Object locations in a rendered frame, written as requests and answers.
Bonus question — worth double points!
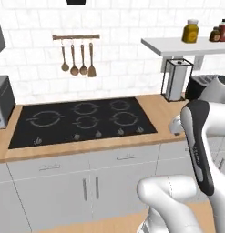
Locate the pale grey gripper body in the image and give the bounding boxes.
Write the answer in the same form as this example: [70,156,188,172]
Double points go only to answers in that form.
[168,114,186,137]

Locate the black range hood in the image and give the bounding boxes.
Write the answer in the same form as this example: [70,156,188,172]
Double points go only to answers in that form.
[66,0,87,6]

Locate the narrow grey drawer front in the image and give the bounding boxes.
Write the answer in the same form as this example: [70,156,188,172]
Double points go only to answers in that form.
[158,140,191,161]

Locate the black toaster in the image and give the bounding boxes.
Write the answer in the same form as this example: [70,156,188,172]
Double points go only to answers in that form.
[184,74,221,102]

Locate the black-framed paper towel holder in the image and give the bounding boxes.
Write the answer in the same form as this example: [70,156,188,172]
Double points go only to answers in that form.
[160,57,195,103]

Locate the grey cupboard run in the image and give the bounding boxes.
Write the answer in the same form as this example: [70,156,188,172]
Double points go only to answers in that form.
[155,135,225,204]

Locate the wide grey drawer front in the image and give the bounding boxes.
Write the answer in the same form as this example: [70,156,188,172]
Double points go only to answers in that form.
[6,152,91,182]
[87,143,161,171]

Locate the grey cupboard door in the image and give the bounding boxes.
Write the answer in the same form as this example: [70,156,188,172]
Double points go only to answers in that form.
[89,161,159,221]
[13,170,94,232]

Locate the black hob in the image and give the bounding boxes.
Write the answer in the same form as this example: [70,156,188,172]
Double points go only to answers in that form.
[7,96,159,150]

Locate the yellow jar with white lid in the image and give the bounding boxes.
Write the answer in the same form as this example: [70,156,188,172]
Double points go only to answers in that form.
[181,18,200,44]

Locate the small brown jar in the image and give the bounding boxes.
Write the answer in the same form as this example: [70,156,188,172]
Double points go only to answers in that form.
[209,25,222,43]

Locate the wooden spatula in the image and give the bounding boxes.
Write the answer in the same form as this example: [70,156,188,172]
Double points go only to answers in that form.
[87,42,97,78]

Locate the small wooden spoon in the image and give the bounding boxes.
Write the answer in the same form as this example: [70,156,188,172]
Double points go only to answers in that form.
[60,40,70,73]

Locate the grey toaster oven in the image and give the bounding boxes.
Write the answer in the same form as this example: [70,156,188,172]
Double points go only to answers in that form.
[0,75,17,130]

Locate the plain grey cupboard panel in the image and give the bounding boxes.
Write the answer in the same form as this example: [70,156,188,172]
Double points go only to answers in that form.
[0,163,32,233]

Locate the silver drawer handle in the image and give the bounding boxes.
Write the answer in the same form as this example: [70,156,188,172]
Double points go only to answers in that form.
[116,153,137,161]
[38,163,62,172]

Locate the white wall shelf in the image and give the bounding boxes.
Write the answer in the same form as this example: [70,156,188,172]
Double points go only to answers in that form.
[140,36,225,74]

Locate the silver cupboard door handle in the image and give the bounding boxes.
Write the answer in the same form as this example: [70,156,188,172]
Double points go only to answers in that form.
[95,177,100,200]
[82,177,88,202]

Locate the wooden utensil rail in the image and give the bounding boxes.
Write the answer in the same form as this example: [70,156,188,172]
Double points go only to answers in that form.
[52,34,101,41]

